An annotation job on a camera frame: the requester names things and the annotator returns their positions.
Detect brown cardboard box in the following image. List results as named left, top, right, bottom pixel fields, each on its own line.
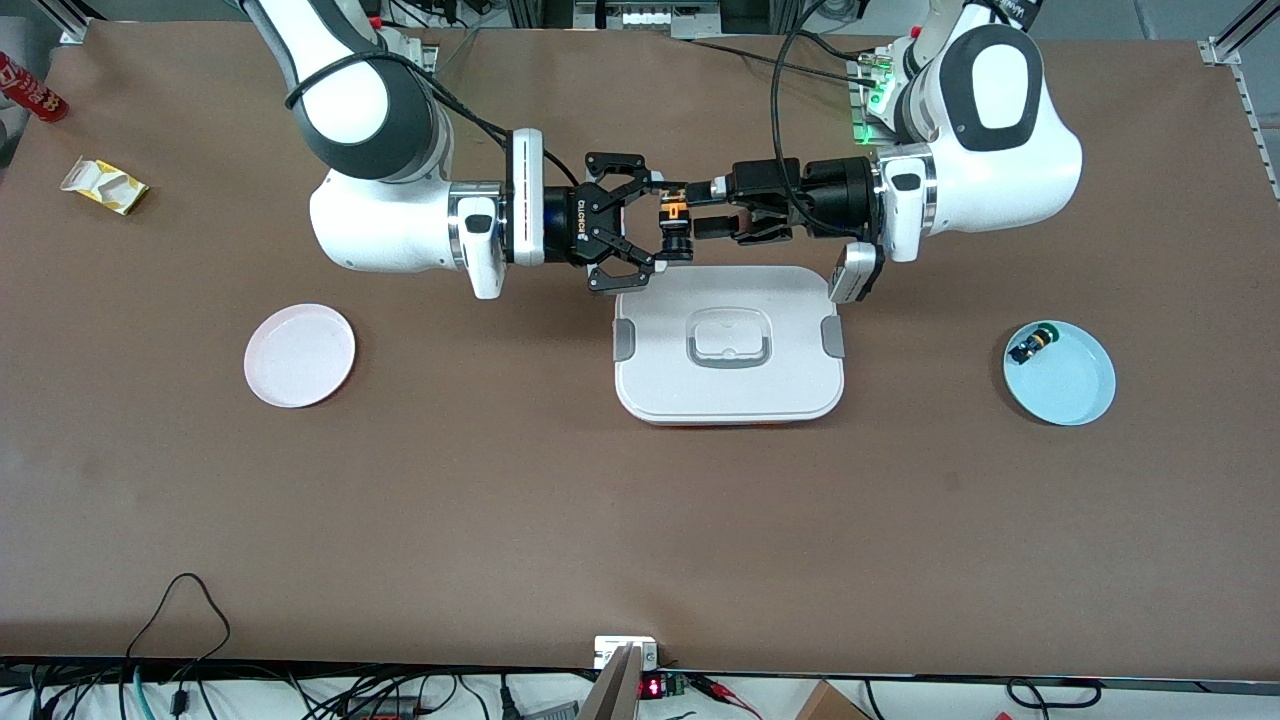
left=794, top=680, right=873, bottom=720

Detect small white box device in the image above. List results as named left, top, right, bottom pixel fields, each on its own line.
left=594, top=636, right=660, bottom=672

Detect crumpled yellow white carton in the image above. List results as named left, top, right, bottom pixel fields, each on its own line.
left=60, top=156, right=151, bottom=216

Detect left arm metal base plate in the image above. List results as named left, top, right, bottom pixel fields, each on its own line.
left=847, top=45, right=911, bottom=148

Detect red clip test leads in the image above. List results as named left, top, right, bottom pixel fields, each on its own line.
left=688, top=674, right=763, bottom=718

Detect thin black looped cable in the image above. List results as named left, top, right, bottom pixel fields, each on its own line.
left=120, top=572, right=234, bottom=720

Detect aluminium frame profile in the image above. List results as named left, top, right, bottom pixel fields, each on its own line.
left=1198, top=0, right=1280, bottom=67
left=30, top=0, right=107, bottom=47

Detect perforated metal side rail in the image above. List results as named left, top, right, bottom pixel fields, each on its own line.
left=1234, top=62, right=1280, bottom=207

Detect grey metal bar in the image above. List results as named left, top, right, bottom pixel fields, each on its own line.
left=578, top=643, right=647, bottom=720

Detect white lidded storage box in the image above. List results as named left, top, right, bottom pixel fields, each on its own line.
left=612, top=264, right=846, bottom=428

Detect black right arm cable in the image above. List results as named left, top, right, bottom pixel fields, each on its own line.
left=284, top=50, right=583, bottom=193

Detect small black yellow component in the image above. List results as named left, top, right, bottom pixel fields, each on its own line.
left=1007, top=324, right=1062, bottom=367

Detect white power strip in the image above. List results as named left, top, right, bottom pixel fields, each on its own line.
left=573, top=0, right=723, bottom=40

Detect thin black table cable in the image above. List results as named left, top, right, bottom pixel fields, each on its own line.
left=686, top=37, right=869, bottom=83

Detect pink round plate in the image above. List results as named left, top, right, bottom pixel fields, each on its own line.
left=244, top=303, right=357, bottom=409

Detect orange black push-button switch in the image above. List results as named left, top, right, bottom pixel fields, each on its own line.
left=656, top=183, right=697, bottom=264

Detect light blue round plate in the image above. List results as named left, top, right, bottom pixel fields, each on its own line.
left=1003, top=320, right=1117, bottom=427

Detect red drink can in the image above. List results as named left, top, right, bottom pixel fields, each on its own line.
left=0, top=52, right=71, bottom=124

